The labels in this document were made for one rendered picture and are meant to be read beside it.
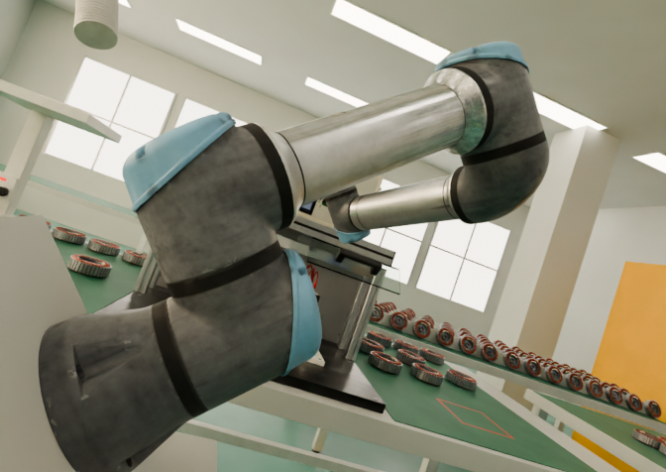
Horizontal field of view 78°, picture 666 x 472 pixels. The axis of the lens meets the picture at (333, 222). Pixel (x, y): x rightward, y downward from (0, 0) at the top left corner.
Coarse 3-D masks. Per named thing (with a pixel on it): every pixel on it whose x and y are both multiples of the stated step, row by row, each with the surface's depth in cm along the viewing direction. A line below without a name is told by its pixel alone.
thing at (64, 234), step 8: (48, 224) 155; (56, 232) 151; (64, 232) 152; (72, 232) 160; (64, 240) 152; (72, 240) 153; (80, 240) 155; (96, 240) 158; (96, 248) 153; (104, 248) 154; (112, 248) 156; (120, 248) 161; (128, 256) 156; (136, 256) 157; (144, 256) 164; (136, 264) 156
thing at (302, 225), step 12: (300, 216) 121; (288, 228) 160; (300, 228) 121; (312, 228) 122; (324, 228) 122; (324, 240) 122; (336, 240) 123; (360, 240) 124; (360, 252) 124; (372, 252) 125; (384, 252) 126
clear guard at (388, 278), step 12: (312, 240) 101; (312, 252) 98; (324, 252) 99; (336, 252) 101; (324, 264) 97; (336, 264) 98; (348, 264) 100; (360, 264) 101; (384, 264) 104; (348, 276) 97; (360, 276) 98; (372, 276) 100; (384, 276) 102; (396, 276) 103; (384, 288) 99; (396, 288) 100
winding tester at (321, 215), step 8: (360, 184) 127; (368, 184) 128; (376, 184) 128; (360, 192) 127; (368, 192) 128; (320, 200) 125; (312, 208) 124; (320, 208) 125; (304, 216) 124; (312, 216) 124; (320, 216) 125; (328, 216) 125; (328, 224) 125
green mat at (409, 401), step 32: (384, 352) 163; (384, 384) 116; (416, 384) 130; (448, 384) 148; (416, 416) 98; (448, 416) 107; (480, 416) 119; (512, 416) 134; (512, 448) 101; (544, 448) 111
